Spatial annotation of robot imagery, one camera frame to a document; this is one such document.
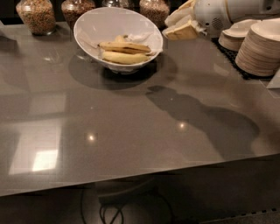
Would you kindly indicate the white paper napkin in bowl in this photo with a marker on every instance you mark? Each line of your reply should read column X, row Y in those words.
column 152, row 40

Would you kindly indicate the rightmost glass cereal jar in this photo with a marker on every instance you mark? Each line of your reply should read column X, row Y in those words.
column 156, row 11

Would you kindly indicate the white paper at left edge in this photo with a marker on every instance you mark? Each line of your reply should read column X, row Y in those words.
column 6, row 32

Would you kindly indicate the leftmost glass cereal jar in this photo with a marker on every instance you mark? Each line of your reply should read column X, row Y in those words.
column 37, row 15

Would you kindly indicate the white tilted bowl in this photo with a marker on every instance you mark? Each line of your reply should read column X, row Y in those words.
column 104, row 24

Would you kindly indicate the banana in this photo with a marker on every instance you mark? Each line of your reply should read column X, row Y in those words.
column 121, row 38
column 124, row 47
column 124, row 58

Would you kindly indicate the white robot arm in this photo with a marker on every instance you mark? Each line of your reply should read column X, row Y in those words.
column 240, row 10

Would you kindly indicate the rear stack of paper bowls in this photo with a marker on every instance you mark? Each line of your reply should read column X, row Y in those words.
column 233, row 37

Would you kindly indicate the stack of paper bowls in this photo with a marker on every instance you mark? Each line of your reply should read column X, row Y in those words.
column 260, row 50
column 233, row 37

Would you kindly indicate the white card at right edge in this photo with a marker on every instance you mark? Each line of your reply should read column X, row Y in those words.
column 275, row 82

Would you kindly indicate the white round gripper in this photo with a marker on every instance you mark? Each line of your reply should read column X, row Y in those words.
column 209, row 14

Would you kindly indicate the front stack of paper bowls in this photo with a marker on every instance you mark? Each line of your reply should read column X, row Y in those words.
column 260, row 50

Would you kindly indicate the glass cereal jar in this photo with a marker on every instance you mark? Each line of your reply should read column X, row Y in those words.
column 156, row 11
column 37, row 15
column 73, row 9

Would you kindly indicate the black rubber mat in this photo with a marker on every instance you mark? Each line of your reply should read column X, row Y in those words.
column 231, row 55

